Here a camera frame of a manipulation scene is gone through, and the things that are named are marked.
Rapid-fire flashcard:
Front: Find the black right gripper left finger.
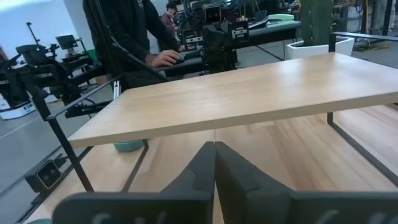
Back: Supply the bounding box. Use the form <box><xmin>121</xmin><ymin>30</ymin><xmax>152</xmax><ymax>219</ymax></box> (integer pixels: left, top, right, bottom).
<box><xmin>52</xmin><ymin>141</ymin><xmax>216</xmax><ymax>224</ymax></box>

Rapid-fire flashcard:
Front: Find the black table-level camera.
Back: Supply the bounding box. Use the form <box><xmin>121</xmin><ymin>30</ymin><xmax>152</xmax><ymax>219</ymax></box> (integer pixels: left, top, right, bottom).
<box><xmin>24</xmin><ymin>159</ymin><xmax>68</xmax><ymax>194</ymax></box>

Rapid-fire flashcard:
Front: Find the teal bowl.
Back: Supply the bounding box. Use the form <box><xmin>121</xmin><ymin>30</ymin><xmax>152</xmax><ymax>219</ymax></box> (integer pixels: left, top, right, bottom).
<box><xmin>113</xmin><ymin>139</ymin><xmax>146</xmax><ymax>152</ymax></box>

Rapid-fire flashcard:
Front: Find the person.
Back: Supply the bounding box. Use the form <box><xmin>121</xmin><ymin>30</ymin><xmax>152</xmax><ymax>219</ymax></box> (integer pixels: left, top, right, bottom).
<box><xmin>160</xmin><ymin>2</ymin><xmax>180</xmax><ymax>38</ymax></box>
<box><xmin>82</xmin><ymin>0</ymin><xmax>189</xmax><ymax>91</ymax></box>

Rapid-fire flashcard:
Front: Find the green cactus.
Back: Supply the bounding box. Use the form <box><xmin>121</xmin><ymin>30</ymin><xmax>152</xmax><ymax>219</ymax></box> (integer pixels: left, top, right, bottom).
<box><xmin>300</xmin><ymin>0</ymin><xmax>335</xmax><ymax>47</ymax></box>

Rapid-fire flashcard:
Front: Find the small background monitor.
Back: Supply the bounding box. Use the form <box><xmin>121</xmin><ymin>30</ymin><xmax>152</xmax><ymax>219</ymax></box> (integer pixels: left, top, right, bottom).
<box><xmin>55</xmin><ymin>34</ymin><xmax>79</xmax><ymax>50</ymax></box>

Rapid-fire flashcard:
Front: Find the wooden shelf black metal frame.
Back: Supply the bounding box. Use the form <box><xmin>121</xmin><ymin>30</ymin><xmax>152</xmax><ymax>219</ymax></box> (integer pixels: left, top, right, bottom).
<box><xmin>67</xmin><ymin>30</ymin><xmax>398</xmax><ymax>192</ymax></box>

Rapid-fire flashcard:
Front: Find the black metal rig frame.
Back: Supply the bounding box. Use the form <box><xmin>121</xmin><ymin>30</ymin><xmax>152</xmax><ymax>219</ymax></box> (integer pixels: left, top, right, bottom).
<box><xmin>15</xmin><ymin>34</ymin><xmax>170</xmax><ymax>224</ymax></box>

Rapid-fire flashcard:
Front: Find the black mobile robot white base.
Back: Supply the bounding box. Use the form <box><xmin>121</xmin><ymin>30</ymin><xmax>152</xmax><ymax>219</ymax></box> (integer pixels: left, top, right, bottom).
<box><xmin>0</xmin><ymin>43</ymin><xmax>106</xmax><ymax>121</ymax></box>

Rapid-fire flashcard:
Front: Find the white square plant pot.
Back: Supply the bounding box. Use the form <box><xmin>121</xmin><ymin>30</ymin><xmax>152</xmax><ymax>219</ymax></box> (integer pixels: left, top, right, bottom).
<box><xmin>285</xmin><ymin>36</ymin><xmax>356</xmax><ymax>61</ymax></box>

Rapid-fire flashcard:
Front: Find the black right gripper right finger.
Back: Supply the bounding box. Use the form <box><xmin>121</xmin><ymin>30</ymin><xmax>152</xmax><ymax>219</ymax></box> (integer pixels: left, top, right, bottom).
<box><xmin>214</xmin><ymin>141</ymin><xmax>398</xmax><ymax>224</ymax></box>

